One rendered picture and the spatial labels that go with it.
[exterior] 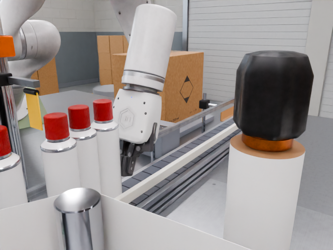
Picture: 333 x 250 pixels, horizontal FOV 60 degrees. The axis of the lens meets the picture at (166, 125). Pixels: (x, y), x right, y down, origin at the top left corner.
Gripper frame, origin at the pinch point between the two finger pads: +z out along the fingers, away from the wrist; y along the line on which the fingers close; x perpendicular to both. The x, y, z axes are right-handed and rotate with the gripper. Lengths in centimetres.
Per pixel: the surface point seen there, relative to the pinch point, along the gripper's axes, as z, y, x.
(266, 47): -148, -102, 403
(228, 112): -19, -12, 78
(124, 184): 5.1, -3.0, 4.3
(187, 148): -3.7, -2.5, 28.6
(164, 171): 0.3, 4.5, 7.6
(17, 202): 3.6, 2.2, -23.2
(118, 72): -24, -41, 34
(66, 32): -150, -523, 345
